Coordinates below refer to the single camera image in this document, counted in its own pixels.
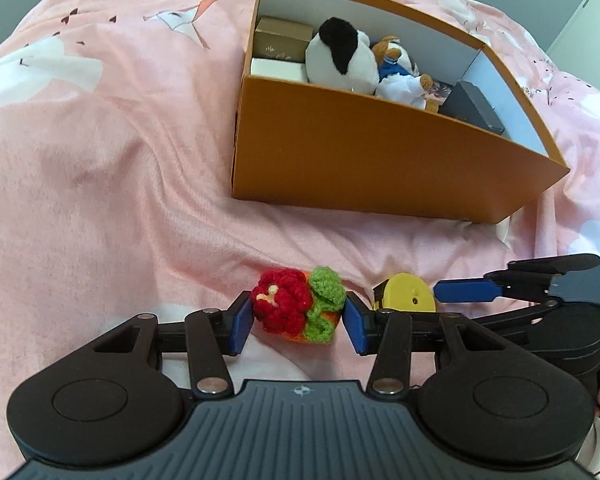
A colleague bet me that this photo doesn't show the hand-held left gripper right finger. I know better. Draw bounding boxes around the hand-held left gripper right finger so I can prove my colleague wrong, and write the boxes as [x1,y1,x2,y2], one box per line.
[343,294,518,397]

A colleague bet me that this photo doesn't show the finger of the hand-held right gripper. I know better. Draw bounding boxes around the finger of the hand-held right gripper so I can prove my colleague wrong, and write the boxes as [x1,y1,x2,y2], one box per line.
[467,299,563,333]
[432,254,600,305]

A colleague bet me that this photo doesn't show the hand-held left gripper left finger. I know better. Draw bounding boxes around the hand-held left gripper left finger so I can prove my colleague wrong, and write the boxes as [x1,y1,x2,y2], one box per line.
[91,291,255,397]

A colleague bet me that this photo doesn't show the red green crochet flower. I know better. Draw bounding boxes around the red green crochet flower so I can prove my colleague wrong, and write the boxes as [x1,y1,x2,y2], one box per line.
[250,266,347,346]

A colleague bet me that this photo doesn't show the yellow tape measure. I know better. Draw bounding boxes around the yellow tape measure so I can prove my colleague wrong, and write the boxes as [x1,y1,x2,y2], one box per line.
[372,272,438,313]

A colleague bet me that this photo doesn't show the orange cardboard box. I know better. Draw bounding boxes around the orange cardboard box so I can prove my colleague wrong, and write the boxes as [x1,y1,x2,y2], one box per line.
[230,0,572,225]

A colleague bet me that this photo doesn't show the dark grey box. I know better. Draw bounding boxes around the dark grey box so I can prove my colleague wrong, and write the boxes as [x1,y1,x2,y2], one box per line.
[437,80,506,136]

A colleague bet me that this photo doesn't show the printed photo card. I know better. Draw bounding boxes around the printed photo card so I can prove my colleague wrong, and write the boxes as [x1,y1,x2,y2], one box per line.
[425,80,453,103]

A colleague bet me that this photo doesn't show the brown dog plush sailor outfit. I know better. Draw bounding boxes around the brown dog plush sailor outfit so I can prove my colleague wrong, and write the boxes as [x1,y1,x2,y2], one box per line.
[370,35,443,113]

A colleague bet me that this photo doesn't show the black white panda plush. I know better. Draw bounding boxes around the black white panda plush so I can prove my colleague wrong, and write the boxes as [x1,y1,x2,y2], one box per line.
[305,16,381,95]

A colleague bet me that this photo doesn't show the white rectangular box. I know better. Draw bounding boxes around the white rectangular box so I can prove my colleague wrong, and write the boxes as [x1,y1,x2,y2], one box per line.
[250,57,309,83]

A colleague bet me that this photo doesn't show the small gold box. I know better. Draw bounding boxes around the small gold box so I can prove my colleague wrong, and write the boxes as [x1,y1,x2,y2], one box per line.
[252,16,317,63]

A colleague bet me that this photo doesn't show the pink cloud print blanket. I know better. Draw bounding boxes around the pink cloud print blanket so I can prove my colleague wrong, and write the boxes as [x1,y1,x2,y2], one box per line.
[0,0,600,480]

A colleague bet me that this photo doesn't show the white door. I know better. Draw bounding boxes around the white door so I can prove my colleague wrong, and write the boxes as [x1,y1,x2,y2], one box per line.
[545,0,600,106]

